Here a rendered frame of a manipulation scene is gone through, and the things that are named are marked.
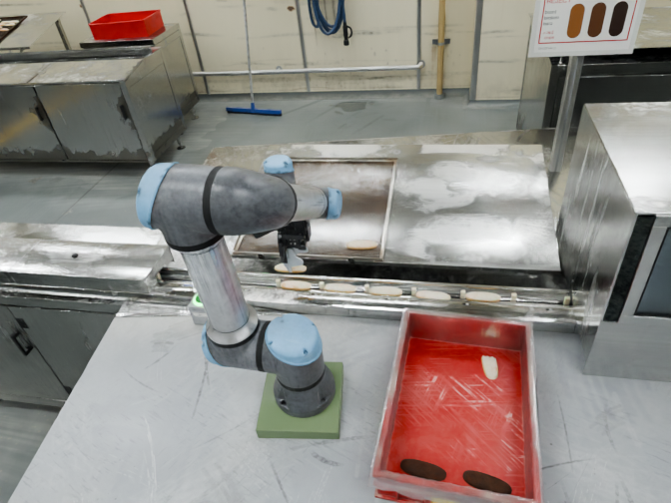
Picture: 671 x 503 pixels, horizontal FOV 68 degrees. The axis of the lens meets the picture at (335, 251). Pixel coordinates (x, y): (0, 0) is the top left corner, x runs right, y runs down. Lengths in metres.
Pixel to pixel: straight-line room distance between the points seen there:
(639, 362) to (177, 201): 1.09
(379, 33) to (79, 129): 2.71
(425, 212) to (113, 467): 1.15
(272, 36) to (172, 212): 4.45
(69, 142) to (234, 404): 3.49
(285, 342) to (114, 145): 3.41
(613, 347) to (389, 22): 4.05
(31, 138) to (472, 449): 4.20
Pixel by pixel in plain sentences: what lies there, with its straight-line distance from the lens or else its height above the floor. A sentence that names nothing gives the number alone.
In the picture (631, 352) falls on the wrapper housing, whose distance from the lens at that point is 1.36.
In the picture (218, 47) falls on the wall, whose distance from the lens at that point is 5.46.
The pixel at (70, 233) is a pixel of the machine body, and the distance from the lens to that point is 2.25.
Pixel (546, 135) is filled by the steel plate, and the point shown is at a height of 0.82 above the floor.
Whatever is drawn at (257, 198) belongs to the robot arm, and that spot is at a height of 1.47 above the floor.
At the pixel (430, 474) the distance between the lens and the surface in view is 1.18.
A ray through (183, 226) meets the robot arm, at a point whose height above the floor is 1.43.
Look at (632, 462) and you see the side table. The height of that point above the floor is 0.82.
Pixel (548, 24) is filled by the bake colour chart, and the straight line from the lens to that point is 1.95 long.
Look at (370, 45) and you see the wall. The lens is 5.04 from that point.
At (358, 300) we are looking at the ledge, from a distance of 1.46.
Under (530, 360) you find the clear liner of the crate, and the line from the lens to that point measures 1.27.
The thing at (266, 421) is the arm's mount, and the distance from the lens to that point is 1.25.
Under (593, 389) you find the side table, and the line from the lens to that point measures 1.39.
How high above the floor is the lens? 1.88
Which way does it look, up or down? 38 degrees down
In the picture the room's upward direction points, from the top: 7 degrees counter-clockwise
